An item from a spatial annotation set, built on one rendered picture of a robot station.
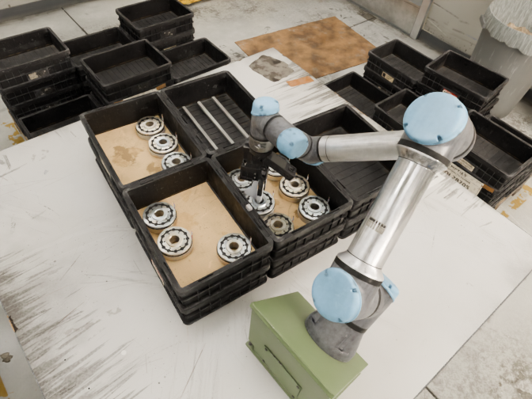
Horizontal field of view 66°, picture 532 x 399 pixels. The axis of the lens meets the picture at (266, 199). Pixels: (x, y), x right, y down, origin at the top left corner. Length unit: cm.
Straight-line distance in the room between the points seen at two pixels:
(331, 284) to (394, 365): 49
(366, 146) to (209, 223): 55
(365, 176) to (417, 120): 66
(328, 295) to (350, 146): 42
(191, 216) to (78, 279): 40
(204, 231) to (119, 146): 49
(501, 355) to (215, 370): 152
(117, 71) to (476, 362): 240
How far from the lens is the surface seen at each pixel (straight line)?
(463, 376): 225
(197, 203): 137
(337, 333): 108
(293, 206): 138
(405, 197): 91
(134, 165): 152
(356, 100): 283
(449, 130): 88
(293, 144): 107
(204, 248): 127
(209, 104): 174
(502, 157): 245
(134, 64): 263
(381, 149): 109
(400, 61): 312
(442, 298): 150
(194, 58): 286
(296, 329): 107
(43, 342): 139
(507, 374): 236
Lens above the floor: 190
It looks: 51 degrees down
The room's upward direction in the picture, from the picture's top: 7 degrees clockwise
